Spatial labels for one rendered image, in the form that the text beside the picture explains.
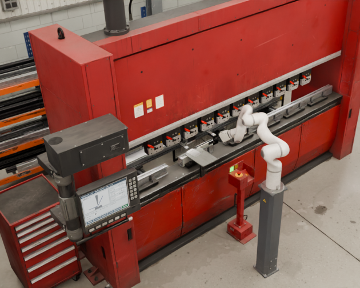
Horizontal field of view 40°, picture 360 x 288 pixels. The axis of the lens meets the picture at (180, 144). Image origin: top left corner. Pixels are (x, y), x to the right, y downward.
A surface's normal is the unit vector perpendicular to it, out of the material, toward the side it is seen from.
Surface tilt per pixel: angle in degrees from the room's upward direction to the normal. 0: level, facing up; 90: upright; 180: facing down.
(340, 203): 0
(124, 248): 90
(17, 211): 0
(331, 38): 90
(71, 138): 0
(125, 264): 90
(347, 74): 90
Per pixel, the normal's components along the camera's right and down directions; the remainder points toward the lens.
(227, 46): 0.62, 0.41
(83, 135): -0.04, -0.83
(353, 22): -0.79, 0.36
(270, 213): -0.22, 0.54
